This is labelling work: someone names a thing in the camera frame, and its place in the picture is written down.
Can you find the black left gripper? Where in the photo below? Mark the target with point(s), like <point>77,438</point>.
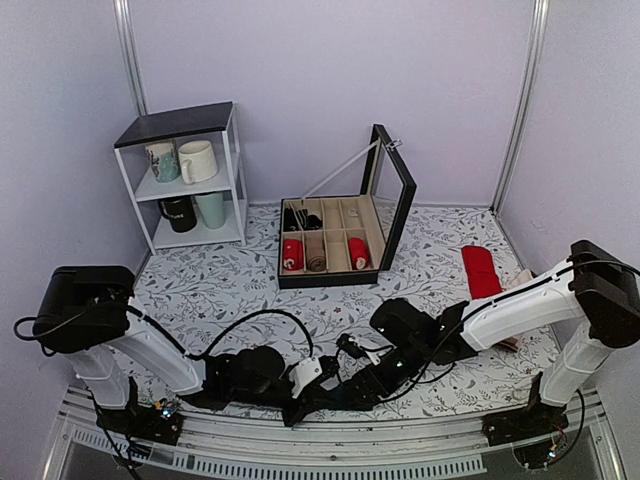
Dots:
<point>307,404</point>

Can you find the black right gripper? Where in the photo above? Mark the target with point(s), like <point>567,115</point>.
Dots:
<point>362,380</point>

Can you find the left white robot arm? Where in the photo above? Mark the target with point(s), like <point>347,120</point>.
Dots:
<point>89,311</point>

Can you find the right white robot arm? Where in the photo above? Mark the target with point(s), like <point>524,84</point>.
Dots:
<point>591,287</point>

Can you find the black socks in box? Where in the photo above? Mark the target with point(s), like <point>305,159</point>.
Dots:
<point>301,215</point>

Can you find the rolled tan sock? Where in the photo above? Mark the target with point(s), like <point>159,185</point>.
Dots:
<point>315,254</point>

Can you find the floral tablecloth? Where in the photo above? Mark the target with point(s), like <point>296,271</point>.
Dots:
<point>226,297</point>

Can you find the rolled red sock left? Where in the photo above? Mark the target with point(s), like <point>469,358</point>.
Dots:
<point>292,255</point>

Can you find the rolled red sock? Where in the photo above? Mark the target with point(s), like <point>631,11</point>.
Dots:
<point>358,253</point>
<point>292,255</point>

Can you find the rolled red sock right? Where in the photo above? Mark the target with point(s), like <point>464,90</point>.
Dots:
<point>358,253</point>

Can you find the black compartment storage box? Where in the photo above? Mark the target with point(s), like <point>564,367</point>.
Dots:
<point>377,214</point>

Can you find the red folded sock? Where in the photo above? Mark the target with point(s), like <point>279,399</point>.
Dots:
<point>482,279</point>

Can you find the beige and brown sock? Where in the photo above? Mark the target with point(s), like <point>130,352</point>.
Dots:
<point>512,343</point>

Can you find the pale green tumbler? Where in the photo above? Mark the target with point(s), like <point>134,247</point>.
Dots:
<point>211,207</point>

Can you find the black mug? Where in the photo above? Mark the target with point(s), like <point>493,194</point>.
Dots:
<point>180,213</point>

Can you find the white shelf with black top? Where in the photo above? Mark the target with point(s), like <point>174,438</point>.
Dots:
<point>216,123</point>

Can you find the white ceramic mug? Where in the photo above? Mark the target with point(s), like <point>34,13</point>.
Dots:
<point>197,161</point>

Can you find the patterned teal mug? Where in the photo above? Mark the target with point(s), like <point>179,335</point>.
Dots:
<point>163,161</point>

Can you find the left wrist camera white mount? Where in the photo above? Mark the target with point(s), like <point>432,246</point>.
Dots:
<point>303,374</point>

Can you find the aluminium front rail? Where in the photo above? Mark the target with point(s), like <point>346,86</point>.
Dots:
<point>434,433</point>

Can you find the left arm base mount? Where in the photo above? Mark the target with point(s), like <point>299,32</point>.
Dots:
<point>159,423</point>

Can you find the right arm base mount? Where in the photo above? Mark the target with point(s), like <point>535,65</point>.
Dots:
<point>530,421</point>

